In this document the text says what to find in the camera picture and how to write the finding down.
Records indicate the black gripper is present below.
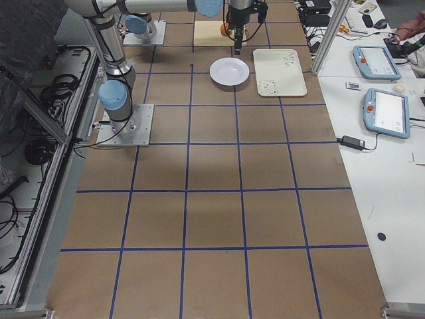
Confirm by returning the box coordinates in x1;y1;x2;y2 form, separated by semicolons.
229;0;253;55

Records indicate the white round plate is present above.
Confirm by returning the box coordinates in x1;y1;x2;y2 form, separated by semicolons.
209;57;250;86

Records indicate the orange fruit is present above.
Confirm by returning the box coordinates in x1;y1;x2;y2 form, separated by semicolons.
220;22;232;37

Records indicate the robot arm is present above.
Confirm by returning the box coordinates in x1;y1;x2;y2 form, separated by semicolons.
66;1;268;59
66;1;140;136

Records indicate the cream bear tray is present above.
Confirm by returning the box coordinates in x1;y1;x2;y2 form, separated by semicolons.
253;49;307;97

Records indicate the bamboo cutting board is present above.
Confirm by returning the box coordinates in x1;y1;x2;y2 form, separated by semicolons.
193;21;234;47

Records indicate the small card box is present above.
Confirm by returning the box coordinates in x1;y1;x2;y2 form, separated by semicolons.
345;82;362;91

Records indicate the upper blue teach pendant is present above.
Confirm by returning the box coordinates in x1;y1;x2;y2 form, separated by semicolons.
352;46;402;80

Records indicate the blue teach pendant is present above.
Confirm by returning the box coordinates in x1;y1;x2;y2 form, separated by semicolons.
352;46;402;80
363;88;410;139

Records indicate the black computer mouse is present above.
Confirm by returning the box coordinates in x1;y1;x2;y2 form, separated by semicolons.
373;19;388;30

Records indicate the black power adapter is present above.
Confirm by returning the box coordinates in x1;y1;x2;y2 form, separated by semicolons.
337;136;365;151

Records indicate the lower blue teach pendant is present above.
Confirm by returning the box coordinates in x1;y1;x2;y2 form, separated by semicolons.
363;88;410;139

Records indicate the black round sticker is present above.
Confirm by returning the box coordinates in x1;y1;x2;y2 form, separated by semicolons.
377;233;386;241

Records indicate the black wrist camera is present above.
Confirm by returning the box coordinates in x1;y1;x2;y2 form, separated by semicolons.
252;0;268;25

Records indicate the aluminium frame post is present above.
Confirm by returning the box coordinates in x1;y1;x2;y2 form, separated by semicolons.
311;0;351;76

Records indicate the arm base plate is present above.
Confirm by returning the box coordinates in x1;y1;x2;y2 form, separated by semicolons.
124;17;167;47
96;104;155;148

